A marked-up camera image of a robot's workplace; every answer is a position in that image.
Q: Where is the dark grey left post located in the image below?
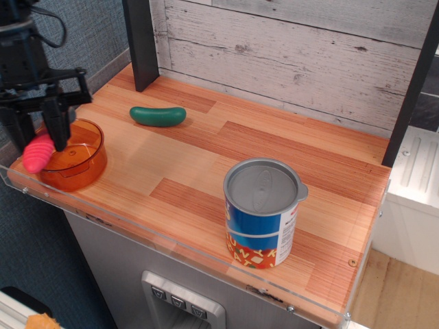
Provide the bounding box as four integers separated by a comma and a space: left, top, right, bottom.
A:
122, 0, 160, 92

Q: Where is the green toy pickle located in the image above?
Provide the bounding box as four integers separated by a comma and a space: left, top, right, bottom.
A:
130, 106, 187, 127

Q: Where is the orange transparent plastic bowl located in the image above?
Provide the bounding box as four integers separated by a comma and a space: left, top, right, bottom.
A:
35, 119, 107, 191

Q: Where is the white toy sink unit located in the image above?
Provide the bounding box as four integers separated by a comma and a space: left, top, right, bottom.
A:
372, 127, 438, 274

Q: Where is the grey toy fridge cabinet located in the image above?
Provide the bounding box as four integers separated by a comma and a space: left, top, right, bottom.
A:
67, 213, 317, 328

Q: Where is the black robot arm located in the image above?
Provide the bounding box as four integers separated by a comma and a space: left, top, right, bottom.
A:
1, 1, 91, 151

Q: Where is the clear acrylic edge guard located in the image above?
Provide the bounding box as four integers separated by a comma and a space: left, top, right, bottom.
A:
0, 47, 392, 325

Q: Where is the silver dispenser button panel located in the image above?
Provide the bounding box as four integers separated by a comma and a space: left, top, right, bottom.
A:
141, 271, 226, 328

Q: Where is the dark grey right post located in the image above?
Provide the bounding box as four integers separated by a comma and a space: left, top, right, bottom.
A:
381, 1, 438, 168

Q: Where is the orange cloth item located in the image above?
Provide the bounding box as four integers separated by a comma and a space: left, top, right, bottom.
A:
25, 313, 61, 329

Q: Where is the pink handled metal spoon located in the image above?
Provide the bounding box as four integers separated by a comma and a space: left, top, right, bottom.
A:
23, 132, 55, 174

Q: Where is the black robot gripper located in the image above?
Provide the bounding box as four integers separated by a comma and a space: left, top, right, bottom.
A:
1, 29, 91, 153

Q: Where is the blue soup can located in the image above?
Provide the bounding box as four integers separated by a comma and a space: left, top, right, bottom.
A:
223, 158, 309, 269

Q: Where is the dark grey post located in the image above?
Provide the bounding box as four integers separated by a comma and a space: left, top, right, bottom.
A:
122, 0, 160, 92
381, 1, 438, 168

